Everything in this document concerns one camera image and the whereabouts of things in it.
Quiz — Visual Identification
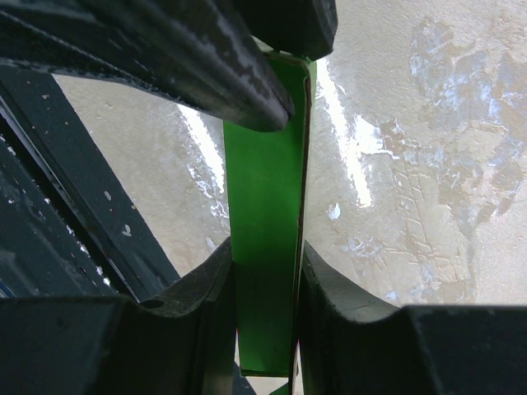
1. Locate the green paper box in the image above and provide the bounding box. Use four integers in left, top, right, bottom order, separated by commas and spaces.
223, 50, 317, 394

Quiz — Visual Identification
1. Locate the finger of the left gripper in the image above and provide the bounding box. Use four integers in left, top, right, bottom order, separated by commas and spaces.
1, 1, 295, 132
236, 0, 338, 60

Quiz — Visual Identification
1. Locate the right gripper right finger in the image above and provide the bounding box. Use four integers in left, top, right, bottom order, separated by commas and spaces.
299, 246, 526, 394

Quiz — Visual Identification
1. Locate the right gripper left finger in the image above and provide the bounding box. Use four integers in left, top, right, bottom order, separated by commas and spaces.
1, 241, 236, 394

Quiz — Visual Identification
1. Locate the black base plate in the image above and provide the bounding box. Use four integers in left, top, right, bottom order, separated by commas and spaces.
1, 67, 179, 301

